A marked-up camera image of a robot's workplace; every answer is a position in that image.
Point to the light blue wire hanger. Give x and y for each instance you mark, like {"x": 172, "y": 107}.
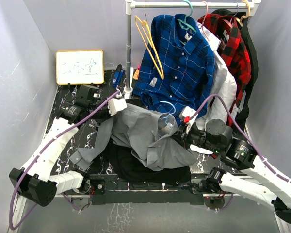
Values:
{"x": 169, "y": 111}

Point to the aluminium frame rail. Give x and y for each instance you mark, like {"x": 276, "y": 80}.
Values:
{"x": 17, "y": 215}

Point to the teal plastic hanger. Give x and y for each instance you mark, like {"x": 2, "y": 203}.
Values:
{"x": 185, "y": 25}

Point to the yellow framed whiteboard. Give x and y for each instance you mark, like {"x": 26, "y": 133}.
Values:
{"x": 77, "y": 67}

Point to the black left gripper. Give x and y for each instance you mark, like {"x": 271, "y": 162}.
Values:
{"x": 99, "y": 121}

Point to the metal clothes rack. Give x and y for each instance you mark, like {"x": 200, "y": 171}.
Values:
{"x": 250, "y": 6}

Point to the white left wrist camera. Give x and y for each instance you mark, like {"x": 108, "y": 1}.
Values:
{"x": 116, "y": 104}

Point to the blue plaid shirt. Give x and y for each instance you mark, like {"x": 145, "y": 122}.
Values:
{"x": 182, "y": 63}

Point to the white shirt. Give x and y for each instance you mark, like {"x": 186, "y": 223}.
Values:
{"x": 223, "y": 84}

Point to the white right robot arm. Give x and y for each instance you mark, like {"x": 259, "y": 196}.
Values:
{"x": 272, "y": 189}

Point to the black hanging garment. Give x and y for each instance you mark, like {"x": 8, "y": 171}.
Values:
{"x": 251, "y": 60}

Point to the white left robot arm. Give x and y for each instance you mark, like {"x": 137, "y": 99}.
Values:
{"x": 34, "y": 180}

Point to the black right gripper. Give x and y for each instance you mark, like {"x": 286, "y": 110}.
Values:
{"x": 185, "y": 137}

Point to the orange small object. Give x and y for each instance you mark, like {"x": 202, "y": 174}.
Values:
{"x": 136, "y": 75}

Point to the blue stapler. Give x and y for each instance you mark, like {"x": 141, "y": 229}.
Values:
{"x": 117, "y": 76}

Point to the pink hanger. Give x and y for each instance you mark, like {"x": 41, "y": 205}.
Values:
{"x": 204, "y": 18}

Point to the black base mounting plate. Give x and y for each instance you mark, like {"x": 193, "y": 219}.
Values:
{"x": 110, "y": 189}

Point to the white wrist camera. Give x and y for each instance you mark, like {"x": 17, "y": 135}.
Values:
{"x": 188, "y": 117}
{"x": 116, "y": 104}

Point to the yellow plastic hanger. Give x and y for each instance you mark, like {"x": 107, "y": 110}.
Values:
{"x": 146, "y": 36}

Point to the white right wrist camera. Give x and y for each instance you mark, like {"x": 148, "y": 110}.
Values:
{"x": 188, "y": 117}

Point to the grey shirt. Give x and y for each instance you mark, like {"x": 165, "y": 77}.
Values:
{"x": 148, "y": 135}

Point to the red black plaid shirt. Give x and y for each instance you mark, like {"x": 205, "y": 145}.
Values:
{"x": 206, "y": 76}

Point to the black shirt on table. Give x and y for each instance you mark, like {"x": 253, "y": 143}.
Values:
{"x": 129, "y": 168}

